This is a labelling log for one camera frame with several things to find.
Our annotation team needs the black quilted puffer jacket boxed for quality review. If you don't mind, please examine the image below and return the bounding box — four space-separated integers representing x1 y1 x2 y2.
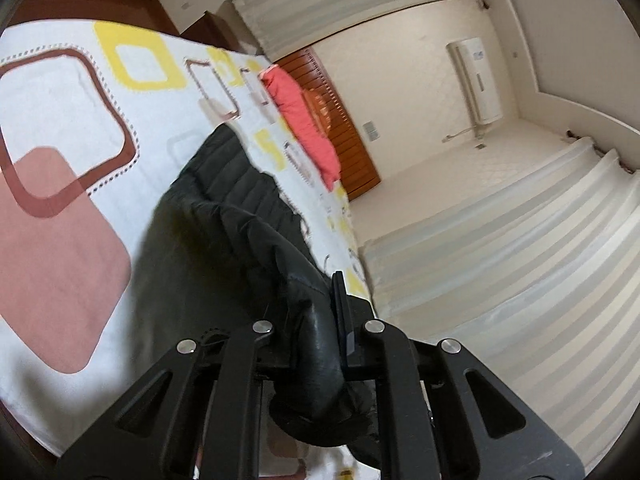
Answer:
130 125 381 467

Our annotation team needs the white striped side curtain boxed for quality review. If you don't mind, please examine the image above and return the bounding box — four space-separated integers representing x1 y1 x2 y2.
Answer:
361 138 639 470

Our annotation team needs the wooden headboard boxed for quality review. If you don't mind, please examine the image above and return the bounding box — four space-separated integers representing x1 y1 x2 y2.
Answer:
277 47 381 200

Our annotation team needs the white patterned bed sheet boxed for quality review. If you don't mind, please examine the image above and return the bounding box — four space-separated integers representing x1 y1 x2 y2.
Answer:
1 20 368 454

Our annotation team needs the pink pillow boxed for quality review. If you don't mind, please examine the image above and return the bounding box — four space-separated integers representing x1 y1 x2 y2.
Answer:
259 64 341 191

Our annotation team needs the orange patterned cushion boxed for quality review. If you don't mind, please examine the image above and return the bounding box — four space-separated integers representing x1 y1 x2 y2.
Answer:
303 89 331 138

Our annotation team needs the white air conditioner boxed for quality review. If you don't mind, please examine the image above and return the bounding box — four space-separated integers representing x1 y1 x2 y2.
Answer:
447 37 503 127

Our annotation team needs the wooden nightstand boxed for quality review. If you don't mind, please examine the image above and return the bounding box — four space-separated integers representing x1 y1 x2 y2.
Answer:
180 11 246 53

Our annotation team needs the wall switch panel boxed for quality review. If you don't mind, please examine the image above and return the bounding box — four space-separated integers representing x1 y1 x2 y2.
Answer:
362 122 380 142

